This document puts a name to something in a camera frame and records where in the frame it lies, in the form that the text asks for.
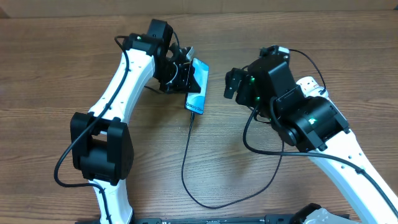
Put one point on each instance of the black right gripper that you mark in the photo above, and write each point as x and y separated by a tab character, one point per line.
237	83

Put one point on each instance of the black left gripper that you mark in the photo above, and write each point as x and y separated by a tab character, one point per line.
185	81

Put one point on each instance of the Samsung Galaxy smartphone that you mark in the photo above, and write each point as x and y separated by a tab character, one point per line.
195	98

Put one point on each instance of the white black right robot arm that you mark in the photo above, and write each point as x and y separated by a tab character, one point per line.
303	116

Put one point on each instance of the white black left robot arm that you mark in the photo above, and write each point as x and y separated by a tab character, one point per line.
101	144

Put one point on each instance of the white charger plug adapter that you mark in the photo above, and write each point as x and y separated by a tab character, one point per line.
320	91

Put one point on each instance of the white power strip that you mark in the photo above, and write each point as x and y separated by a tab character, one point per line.
307	84

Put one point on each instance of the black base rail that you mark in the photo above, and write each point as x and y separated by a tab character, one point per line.
267	219

